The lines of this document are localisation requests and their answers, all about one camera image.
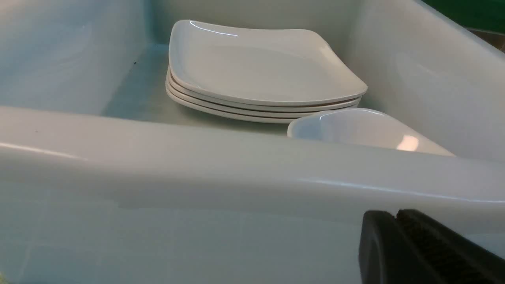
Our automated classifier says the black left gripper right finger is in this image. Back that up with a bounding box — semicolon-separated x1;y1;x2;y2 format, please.
396;209;505;284

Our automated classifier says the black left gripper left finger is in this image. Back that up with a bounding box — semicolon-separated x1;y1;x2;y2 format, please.
358;210;438;284

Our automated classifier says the bottom stacked white plate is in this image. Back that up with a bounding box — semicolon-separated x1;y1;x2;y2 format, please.
165;84;313;124

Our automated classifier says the stacked white plate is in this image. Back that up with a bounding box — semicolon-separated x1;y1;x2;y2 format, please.
166;68;362;113
165;84;313;124
165;76;361;119
169;20;368;106

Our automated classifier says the top stacked white plate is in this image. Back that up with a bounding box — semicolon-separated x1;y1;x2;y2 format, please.
169;20;368;106

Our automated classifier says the top stacked white bowl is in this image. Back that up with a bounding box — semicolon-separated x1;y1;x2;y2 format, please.
287;108;454;157

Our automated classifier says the green backdrop cloth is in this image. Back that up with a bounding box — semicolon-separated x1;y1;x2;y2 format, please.
423;0;505;34

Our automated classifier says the large white plastic bin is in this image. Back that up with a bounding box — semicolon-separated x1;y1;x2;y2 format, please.
0;0;504;284

